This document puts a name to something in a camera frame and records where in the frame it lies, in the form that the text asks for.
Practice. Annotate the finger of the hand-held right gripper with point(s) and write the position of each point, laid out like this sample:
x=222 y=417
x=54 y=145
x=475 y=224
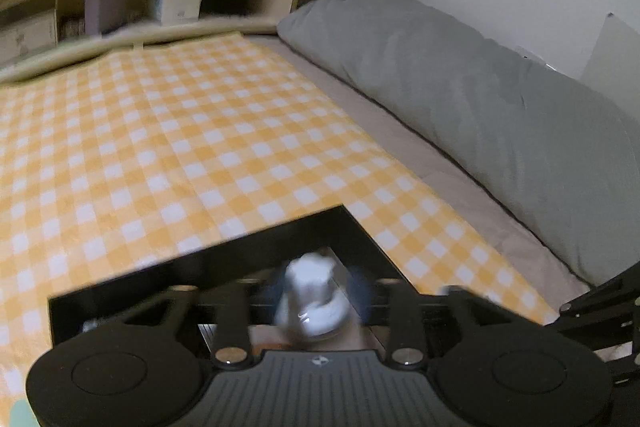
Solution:
x=610 y=312
x=627 y=364

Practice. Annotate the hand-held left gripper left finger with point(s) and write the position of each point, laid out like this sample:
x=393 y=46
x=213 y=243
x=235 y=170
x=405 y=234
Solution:
x=231 y=322

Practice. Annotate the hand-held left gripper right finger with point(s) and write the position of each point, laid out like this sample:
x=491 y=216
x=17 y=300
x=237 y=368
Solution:
x=405 y=322

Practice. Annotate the black box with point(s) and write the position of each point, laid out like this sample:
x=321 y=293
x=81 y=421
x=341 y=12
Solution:
x=225 y=257

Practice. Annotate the white and green jar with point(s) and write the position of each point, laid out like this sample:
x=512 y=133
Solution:
x=310 y=297

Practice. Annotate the yellow checked blanket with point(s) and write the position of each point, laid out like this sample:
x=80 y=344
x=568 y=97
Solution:
x=150 y=132

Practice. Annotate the grey pillow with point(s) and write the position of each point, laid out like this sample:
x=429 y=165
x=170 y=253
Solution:
x=475 y=107

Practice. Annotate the white board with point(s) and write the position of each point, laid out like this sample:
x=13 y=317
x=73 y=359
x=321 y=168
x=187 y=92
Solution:
x=615 y=62

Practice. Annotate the white tissue box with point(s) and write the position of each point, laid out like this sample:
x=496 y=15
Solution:
x=175 y=2

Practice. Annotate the purple bottle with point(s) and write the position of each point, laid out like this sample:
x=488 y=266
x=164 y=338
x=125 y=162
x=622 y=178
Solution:
x=104 y=2

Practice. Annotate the beige storage box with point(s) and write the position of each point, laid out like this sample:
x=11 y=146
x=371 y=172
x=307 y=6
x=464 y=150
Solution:
x=25 y=37

